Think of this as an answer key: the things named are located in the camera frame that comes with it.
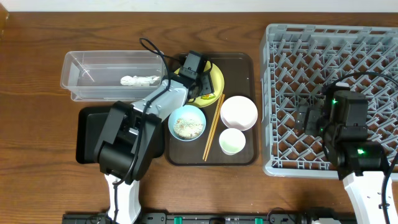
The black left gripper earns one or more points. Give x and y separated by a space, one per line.
204 84

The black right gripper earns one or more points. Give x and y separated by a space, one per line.
305 117

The green snack wrapper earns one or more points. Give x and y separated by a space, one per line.
208 96

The yellow plate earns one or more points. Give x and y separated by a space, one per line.
180 93

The light blue bowl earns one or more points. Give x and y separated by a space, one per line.
189 112

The pink bowl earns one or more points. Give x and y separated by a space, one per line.
239 112

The rice and nut scraps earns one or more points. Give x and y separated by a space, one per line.
188 129

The white green cup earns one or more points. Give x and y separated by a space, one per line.
232 141

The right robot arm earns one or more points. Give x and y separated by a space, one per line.
361 164

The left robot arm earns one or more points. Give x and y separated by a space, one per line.
123 178

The grey dishwasher rack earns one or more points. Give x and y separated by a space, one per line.
296 61

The black food waste tray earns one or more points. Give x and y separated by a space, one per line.
85 130

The dark brown tray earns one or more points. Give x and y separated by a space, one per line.
238 72

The crumpled white tissue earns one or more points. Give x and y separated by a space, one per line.
139 81

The clear plastic bin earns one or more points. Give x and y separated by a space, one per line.
95 75

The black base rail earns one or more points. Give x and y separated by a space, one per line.
162 218

